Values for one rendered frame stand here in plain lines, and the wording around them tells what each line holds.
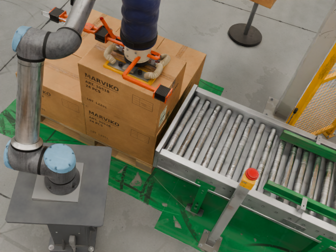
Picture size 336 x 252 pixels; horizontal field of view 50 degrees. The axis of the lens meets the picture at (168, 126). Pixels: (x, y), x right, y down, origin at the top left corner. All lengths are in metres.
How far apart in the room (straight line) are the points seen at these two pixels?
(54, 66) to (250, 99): 1.90
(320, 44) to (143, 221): 1.91
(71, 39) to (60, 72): 1.31
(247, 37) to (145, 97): 2.33
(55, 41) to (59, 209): 0.90
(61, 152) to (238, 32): 3.00
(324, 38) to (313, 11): 2.26
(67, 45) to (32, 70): 0.19
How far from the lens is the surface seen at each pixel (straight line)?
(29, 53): 1.65
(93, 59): 2.43
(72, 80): 2.86
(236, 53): 4.15
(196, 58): 3.12
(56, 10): 2.58
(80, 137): 3.10
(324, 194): 2.65
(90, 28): 2.44
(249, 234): 2.93
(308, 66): 3.20
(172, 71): 2.39
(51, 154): 1.87
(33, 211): 2.07
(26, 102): 1.75
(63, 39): 1.62
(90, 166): 2.15
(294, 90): 3.38
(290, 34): 4.70
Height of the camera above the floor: 2.60
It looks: 52 degrees down
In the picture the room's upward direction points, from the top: 11 degrees clockwise
